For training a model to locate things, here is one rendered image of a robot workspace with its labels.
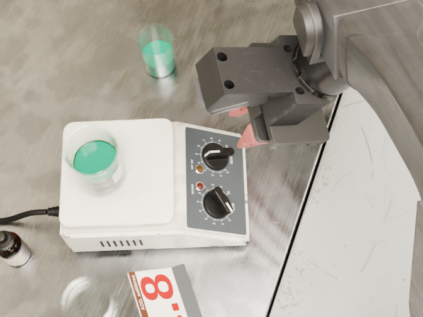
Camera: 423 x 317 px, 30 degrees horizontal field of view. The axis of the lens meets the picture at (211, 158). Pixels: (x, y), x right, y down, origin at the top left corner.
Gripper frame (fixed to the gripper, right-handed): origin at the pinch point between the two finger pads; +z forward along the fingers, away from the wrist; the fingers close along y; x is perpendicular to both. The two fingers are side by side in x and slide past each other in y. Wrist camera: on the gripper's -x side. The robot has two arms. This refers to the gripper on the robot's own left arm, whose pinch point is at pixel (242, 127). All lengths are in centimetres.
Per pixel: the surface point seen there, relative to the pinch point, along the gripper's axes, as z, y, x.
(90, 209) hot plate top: 9.9, 4.4, -14.1
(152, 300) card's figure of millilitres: 11.9, 14.5, -8.4
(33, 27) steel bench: 22.9, -23.5, -11.9
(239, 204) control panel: 7.1, 6.3, 2.0
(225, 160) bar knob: 6.8, 1.3, 1.3
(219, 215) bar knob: 6.7, 7.4, -1.1
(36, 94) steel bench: 22.2, -14.0, -13.3
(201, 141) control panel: 7.2, -1.2, -0.9
